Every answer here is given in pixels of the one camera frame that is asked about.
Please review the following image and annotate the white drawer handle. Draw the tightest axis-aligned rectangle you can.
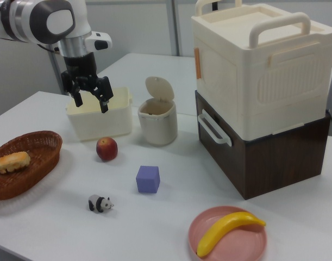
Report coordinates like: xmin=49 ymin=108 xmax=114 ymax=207
xmin=197 ymin=113 xmax=233 ymax=146

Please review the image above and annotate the golden bread piece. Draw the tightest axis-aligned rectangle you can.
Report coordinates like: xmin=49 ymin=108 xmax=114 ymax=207
xmin=0 ymin=151 xmax=31 ymax=175

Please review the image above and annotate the small cream trash can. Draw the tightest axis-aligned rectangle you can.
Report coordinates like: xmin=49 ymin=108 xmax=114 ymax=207
xmin=137 ymin=98 xmax=179 ymax=147

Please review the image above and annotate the pink plate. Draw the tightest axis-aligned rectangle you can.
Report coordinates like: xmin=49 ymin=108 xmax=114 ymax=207
xmin=188 ymin=206 xmax=268 ymax=261

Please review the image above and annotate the red apple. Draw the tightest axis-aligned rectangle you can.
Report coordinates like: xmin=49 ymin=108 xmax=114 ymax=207
xmin=96 ymin=136 xmax=119 ymax=162

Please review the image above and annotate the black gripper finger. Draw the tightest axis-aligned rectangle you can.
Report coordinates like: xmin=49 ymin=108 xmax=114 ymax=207
xmin=89 ymin=76 xmax=114 ymax=114
xmin=60 ymin=70 xmax=84 ymax=108

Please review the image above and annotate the dark wood drawer box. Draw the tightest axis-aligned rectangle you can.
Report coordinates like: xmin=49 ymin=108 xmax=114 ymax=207
xmin=195 ymin=89 xmax=332 ymax=201

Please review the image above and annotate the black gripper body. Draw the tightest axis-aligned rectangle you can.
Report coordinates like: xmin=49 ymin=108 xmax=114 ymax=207
xmin=63 ymin=52 xmax=102 ymax=85

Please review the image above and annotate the cream trash can lid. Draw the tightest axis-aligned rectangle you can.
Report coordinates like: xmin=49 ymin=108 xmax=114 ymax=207
xmin=145 ymin=76 xmax=175 ymax=103

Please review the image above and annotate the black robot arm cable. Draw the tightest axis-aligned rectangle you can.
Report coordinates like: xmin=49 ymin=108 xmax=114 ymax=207
xmin=38 ymin=43 xmax=61 ymax=54

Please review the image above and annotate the yellow banana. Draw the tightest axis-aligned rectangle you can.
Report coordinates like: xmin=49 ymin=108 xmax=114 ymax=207
xmin=196 ymin=211 xmax=267 ymax=258

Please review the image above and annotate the tan latch tab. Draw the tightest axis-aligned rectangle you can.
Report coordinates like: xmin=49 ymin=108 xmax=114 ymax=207
xmin=194 ymin=47 xmax=202 ymax=80

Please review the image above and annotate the panda figurine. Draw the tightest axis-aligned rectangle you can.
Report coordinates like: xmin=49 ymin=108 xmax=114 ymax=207
xmin=87 ymin=194 xmax=115 ymax=214

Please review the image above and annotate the purple cube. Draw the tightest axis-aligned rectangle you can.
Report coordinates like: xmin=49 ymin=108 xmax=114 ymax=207
xmin=135 ymin=165 xmax=161 ymax=194

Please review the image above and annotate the cream storage box with handles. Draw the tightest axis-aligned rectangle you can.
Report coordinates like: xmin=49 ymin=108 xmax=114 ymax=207
xmin=191 ymin=0 xmax=332 ymax=141

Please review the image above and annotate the cream open plastic bin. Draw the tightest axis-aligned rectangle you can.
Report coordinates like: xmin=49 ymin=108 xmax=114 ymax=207
xmin=65 ymin=86 xmax=134 ymax=142

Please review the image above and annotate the brown wicker basket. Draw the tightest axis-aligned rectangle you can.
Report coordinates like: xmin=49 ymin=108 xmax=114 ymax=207
xmin=0 ymin=130 xmax=64 ymax=201

